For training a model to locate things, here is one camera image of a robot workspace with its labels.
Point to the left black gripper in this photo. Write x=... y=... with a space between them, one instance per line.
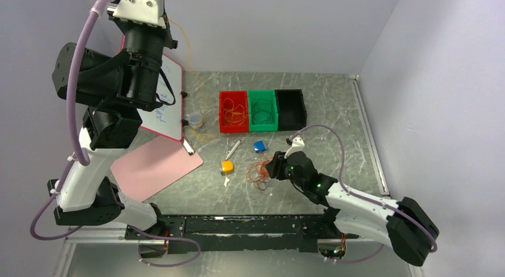
x=166 y=34

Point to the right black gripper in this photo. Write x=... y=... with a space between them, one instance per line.
x=275 y=166

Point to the black plastic bin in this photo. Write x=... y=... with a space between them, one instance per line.
x=292 y=113

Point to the yellow eraser block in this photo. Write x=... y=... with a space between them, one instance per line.
x=226 y=167

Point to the green plastic bin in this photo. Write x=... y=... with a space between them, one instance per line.
x=263 y=111

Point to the red plastic bin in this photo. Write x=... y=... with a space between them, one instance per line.
x=233 y=112

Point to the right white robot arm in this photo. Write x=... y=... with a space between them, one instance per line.
x=400 y=225

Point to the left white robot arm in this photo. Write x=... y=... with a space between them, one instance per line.
x=114 y=89

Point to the blue eraser block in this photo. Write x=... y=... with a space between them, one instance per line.
x=259 y=147

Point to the white marker pen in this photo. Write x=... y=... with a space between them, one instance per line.
x=233 y=149

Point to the pink framed whiteboard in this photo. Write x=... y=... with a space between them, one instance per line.
x=167 y=119

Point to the clear jar of paperclips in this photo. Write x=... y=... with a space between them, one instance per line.
x=195 y=120

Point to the pink clipboard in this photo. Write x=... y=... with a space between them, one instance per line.
x=150 y=168

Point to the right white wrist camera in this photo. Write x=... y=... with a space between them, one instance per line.
x=295 y=144

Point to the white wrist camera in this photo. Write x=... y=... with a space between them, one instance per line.
x=295 y=144
x=149 y=12

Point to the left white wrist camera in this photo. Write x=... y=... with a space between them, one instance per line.
x=149 y=12

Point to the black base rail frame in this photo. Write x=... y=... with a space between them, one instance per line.
x=303 y=232

